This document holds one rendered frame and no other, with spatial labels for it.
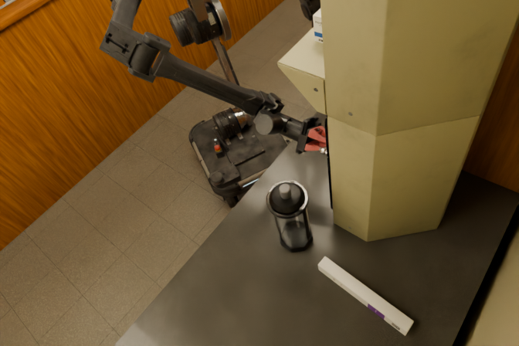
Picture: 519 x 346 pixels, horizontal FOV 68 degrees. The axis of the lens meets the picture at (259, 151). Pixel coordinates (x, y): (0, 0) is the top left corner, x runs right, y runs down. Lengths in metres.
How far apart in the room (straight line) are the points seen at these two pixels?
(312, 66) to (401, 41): 0.21
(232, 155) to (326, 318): 1.40
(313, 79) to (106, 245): 2.06
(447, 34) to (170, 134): 2.48
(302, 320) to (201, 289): 0.30
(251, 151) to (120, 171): 1.05
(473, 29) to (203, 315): 0.93
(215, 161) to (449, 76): 1.77
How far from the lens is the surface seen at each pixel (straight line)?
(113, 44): 1.03
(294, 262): 1.15
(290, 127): 1.09
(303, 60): 0.79
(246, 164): 2.25
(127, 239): 2.56
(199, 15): 1.64
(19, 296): 2.79
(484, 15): 0.67
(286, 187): 0.95
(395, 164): 0.87
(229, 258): 1.19
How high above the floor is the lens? 2.00
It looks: 50 degrees down
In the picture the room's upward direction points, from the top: 16 degrees counter-clockwise
